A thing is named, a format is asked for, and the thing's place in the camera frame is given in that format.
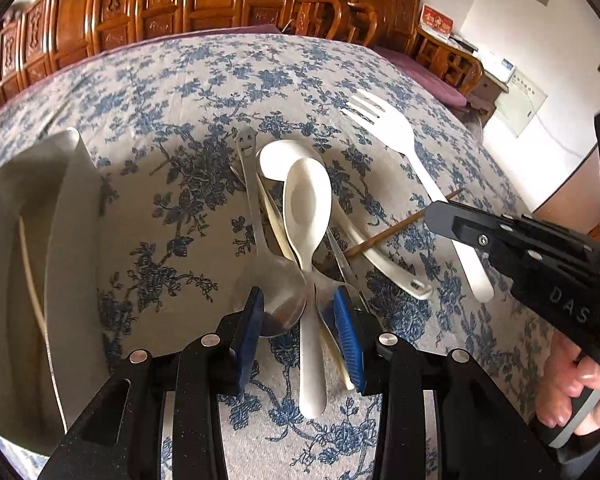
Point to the metal tray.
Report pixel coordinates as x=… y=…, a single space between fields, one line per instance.
x=75 y=260

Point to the person's right hand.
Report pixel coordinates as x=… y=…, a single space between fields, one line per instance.
x=560 y=385

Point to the brown wooden chopstick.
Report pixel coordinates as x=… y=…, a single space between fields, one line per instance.
x=395 y=230

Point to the white oval plastic spoon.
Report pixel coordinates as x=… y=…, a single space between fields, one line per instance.
x=305 y=200

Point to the long purple seat cushion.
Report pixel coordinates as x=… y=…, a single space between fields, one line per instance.
x=257 y=29

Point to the blue floral tablecloth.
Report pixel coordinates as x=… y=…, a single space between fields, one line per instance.
x=180 y=110

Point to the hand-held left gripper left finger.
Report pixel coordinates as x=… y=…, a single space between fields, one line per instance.
x=250 y=340

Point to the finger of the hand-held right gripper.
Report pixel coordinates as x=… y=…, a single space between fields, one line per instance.
x=460 y=225

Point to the carved wooden bench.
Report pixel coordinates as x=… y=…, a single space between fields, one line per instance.
x=130 y=0

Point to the wooden side table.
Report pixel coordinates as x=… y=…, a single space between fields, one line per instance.
x=487 y=95

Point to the white plastic fork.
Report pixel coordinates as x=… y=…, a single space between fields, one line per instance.
x=400 y=135

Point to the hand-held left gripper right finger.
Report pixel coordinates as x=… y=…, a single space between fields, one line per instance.
x=347 y=340

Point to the white and blue box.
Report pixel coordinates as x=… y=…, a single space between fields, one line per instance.
x=500 y=70

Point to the white round plastic spoon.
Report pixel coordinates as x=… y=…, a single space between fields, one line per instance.
x=275 y=160

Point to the smiley face metal spoon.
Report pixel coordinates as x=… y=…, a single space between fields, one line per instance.
x=270 y=280

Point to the small purple seat cushion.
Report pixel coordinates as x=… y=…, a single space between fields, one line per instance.
x=430 y=77

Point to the red desk calendar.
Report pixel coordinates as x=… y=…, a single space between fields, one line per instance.
x=436 y=22

